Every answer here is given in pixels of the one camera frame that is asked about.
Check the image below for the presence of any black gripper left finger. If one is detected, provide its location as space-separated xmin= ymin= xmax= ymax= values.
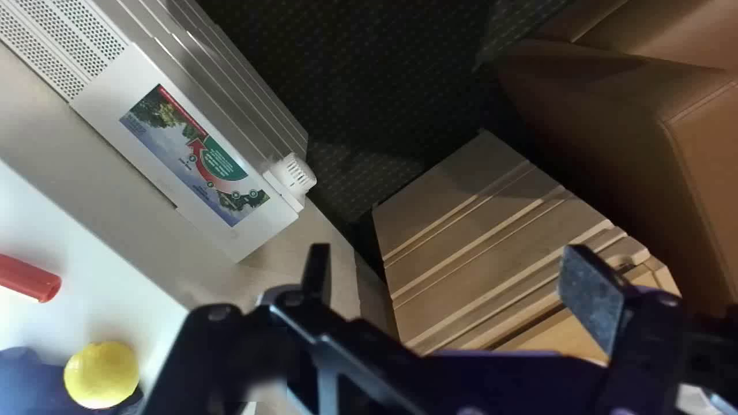
xmin=261 ymin=241 xmax=365 ymax=349

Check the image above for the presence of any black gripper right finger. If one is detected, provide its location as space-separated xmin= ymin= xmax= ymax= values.
xmin=557 ymin=241 xmax=688 ymax=364

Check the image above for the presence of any dark blue sock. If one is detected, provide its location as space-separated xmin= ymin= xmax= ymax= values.
xmin=0 ymin=345 xmax=146 ymax=415

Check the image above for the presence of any white radiator valve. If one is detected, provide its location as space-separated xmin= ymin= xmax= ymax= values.
xmin=263 ymin=153 xmax=318 ymax=199

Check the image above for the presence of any light wooden drawer nightstand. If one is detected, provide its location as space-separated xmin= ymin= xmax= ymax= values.
xmin=372 ymin=130 xmax=682 ymax=367

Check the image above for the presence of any colourful picture card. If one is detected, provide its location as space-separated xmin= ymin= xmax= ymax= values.
xmin=120 ymin=82 xmax=273 ymax=228

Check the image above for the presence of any yellow ball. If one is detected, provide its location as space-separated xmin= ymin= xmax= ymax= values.
xmin=62 ymin=338 xmax=144 ymax=413

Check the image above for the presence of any white radiator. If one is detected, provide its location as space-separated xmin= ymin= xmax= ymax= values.
xmin=0 ymin=0 xmax=318 ymax=266

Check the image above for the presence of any red handled screwdriver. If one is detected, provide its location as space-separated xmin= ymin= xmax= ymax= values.
xmin=0 ymin=252 xmax=64 ymax=305

